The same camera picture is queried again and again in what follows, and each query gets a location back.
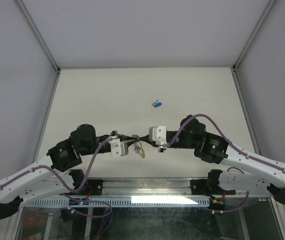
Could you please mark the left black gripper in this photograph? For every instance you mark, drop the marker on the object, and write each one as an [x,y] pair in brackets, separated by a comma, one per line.
[129,139]

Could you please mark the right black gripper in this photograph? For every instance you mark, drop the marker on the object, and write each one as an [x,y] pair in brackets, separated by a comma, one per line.
[146,140]

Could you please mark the large keyring with yellow grip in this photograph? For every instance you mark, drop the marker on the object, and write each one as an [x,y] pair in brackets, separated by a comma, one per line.
[138,147]

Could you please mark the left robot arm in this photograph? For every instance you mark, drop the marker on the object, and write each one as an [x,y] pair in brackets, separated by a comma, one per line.
[64,169]

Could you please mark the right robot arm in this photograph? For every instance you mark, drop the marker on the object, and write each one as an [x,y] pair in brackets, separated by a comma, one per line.
[259,174]

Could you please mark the key bunch with blue fob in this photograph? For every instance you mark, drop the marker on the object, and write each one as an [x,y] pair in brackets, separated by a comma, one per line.
[156,104]

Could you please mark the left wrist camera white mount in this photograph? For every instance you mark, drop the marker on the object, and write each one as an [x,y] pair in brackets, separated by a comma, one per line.
[118,148]

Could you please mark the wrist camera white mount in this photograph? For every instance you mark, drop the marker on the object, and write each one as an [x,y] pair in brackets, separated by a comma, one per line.
[118,148]
[158,135]

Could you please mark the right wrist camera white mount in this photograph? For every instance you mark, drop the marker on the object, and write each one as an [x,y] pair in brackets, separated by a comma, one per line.
[158,135]

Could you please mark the aluminium mounting rail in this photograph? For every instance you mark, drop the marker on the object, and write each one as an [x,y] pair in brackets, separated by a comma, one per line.
[145,186]

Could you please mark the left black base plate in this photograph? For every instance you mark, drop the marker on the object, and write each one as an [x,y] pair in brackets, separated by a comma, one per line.
[92,187]

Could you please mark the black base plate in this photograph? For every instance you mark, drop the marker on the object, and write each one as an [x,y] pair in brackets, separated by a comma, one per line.
[201,187]
[92,187]

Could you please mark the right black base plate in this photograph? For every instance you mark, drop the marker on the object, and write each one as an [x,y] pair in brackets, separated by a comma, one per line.
[201,187]

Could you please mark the white slotted cable duct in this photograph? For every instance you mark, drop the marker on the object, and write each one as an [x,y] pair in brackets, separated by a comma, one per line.
[124,202]

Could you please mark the left aluminium frame post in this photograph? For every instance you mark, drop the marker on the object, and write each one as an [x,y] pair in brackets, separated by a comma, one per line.
[54,82]

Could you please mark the aluminium frame post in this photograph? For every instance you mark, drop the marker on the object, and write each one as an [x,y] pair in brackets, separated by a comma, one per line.
[54,82]
[269,7]

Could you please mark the right aluminium frame post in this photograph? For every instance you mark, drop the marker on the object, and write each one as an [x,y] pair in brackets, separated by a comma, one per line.
[269,7]

